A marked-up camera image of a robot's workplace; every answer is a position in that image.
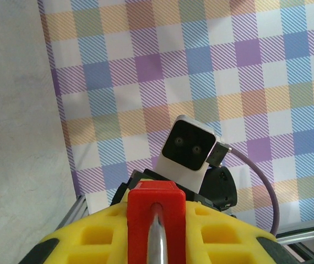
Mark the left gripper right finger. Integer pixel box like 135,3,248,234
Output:
184,202,295,264

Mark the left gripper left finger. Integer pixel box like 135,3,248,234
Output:
21,202,130,264

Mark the red padlock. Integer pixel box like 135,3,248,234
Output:
127,180,187,264

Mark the aluminium side rail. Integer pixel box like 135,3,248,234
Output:
59,194,91,234

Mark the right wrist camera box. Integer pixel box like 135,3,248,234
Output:
156,114,218,193

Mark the aluminium frame post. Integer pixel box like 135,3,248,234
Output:
275,223,314,247

